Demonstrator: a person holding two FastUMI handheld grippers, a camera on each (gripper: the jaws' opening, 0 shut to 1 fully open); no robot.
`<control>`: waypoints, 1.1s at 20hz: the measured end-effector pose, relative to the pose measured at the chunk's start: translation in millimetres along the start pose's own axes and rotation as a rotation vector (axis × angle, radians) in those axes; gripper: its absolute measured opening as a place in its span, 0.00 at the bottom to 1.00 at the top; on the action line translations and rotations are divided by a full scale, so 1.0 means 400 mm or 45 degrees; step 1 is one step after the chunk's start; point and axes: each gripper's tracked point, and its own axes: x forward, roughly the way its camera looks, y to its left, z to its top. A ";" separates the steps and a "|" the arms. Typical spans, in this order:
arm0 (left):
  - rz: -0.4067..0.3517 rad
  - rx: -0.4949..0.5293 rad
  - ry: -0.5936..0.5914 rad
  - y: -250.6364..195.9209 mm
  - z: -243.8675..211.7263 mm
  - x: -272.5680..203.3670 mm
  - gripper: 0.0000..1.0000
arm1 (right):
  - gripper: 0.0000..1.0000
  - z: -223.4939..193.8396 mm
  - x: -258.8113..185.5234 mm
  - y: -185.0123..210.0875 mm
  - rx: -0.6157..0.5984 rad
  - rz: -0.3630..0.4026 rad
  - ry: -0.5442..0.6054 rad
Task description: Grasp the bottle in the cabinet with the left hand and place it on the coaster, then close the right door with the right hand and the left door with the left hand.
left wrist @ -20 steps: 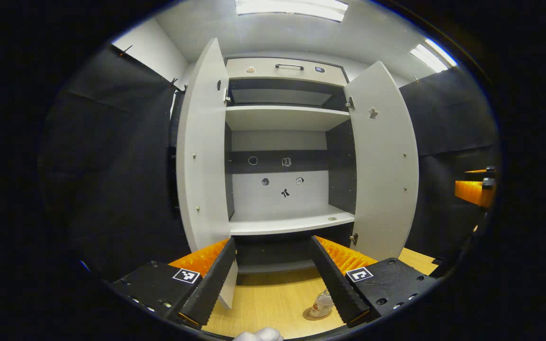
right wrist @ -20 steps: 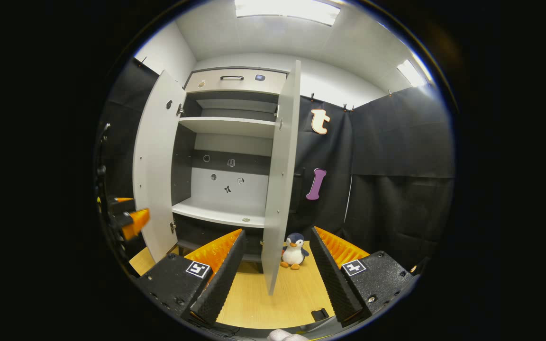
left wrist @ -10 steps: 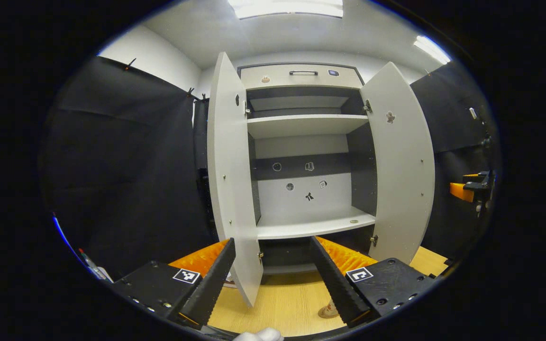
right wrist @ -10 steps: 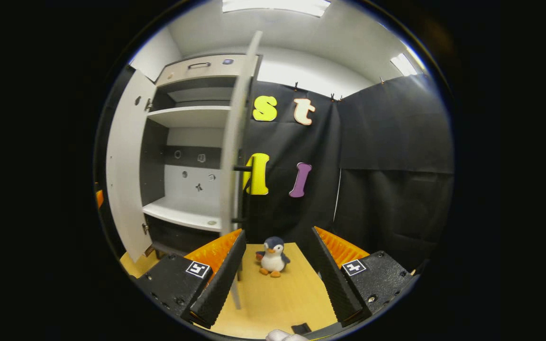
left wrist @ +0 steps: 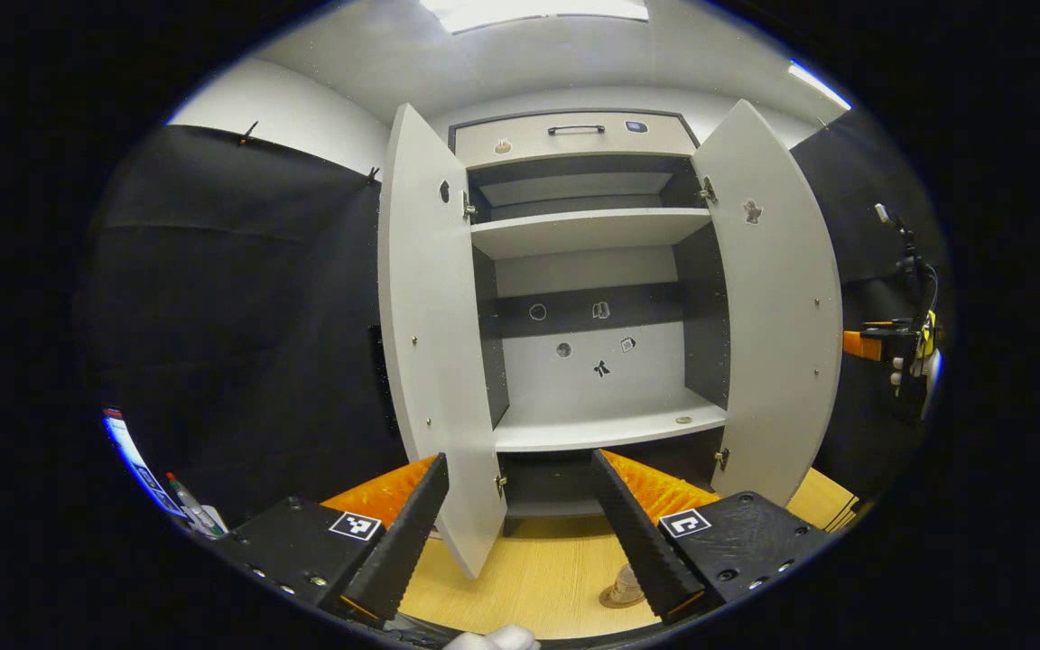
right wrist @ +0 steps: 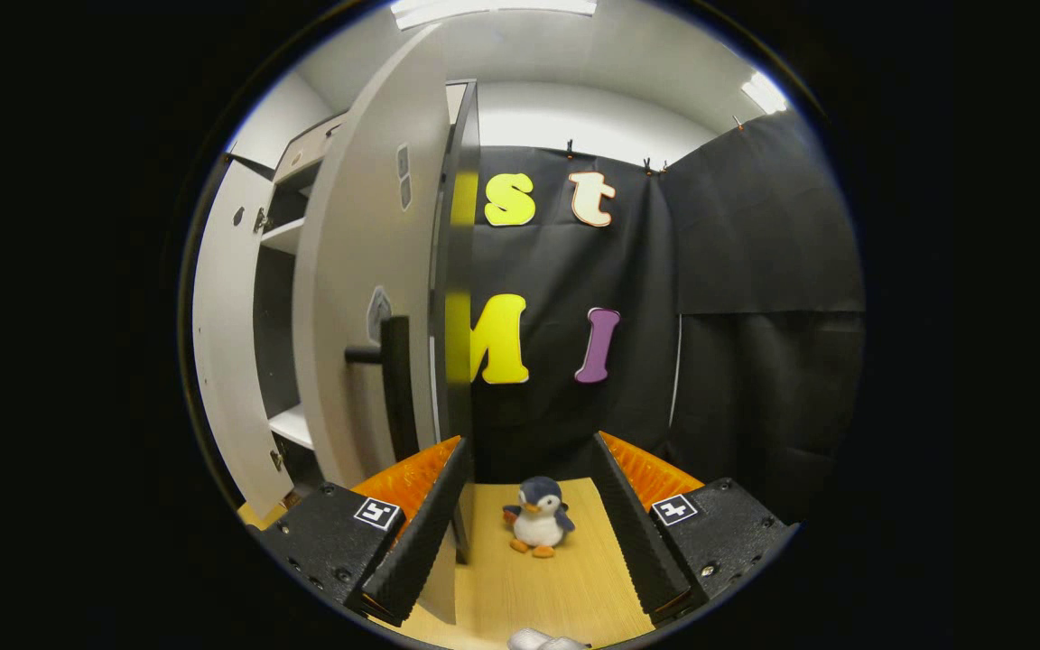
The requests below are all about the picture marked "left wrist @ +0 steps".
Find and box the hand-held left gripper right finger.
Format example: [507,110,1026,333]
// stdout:
[590,450,832,624]

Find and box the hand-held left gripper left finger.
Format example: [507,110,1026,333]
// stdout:
[213,453,450,630]

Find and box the grey cabinet door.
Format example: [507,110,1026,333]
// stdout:
[378,102,507,579]
[692,99,844,508]

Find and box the grey cabinet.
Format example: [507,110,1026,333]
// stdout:
[448,108,729,540]

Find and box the grey cabinet drawer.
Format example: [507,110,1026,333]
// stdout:
[452,113,700,168]

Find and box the marker pen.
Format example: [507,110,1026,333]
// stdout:
[165,471,218,538]

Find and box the small ceiling light panel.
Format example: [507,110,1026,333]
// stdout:
[788,60,853,111]

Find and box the blue edged white board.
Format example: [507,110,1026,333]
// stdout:
[103,408,182,520]

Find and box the black backdrop cloth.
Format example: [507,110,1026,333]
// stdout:
[78,108,950,525]

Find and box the large ceiling light panel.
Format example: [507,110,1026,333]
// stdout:
[421,0,650,34]

